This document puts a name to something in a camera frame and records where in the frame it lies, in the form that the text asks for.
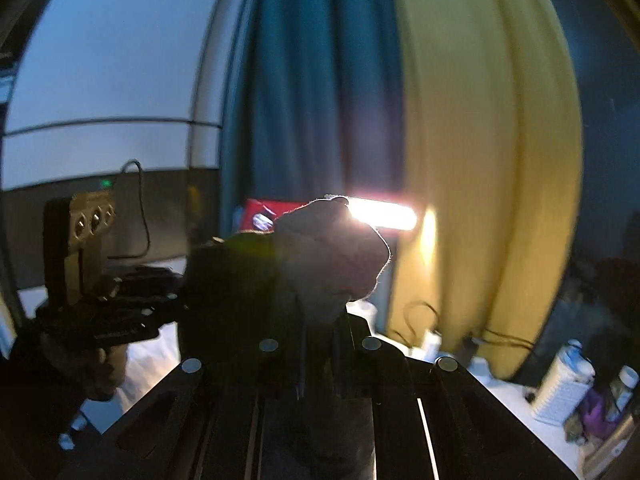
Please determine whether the brown t-shirt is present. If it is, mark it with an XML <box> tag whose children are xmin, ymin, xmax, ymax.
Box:
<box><xmin>178</xmin><ymin>197</ymin><xmax>390</xmax><ymax>479</ymax></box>

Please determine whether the red laptop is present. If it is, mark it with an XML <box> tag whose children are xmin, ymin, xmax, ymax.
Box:
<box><xmin>239</xmin><ymin>198</ymin><xmax>303</xmax><ymax>232</ymax></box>

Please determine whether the white desk lamp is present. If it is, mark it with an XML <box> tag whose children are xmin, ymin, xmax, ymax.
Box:
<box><xmin>348</xmin><ymin>197</ymin><xmax>418</xmax><ymax>231</ymax></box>

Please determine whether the yellow curtain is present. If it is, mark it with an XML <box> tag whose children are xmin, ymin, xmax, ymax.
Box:
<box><xmin>390</xmin><ymin>0</ymin><xmax>582</xmax><ymax>351</ymax></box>

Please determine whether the white perforated plastic basket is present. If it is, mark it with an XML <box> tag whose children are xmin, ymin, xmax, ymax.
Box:
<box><xmin>530</xmin><ymin>339</ymin><xmax>596</xmax><ymax>427</ymax></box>

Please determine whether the purple cloth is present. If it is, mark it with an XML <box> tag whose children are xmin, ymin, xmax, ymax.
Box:
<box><xmin>577</xmin><ymin>389</ymin><xmax>622</xmax><ymax>440</ymax></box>

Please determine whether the white-lidded jar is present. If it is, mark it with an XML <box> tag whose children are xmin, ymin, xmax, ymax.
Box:
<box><xmin>605</xmin><ymin>365</ymin><xmax>639</xmax><ymax>422</ymax></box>

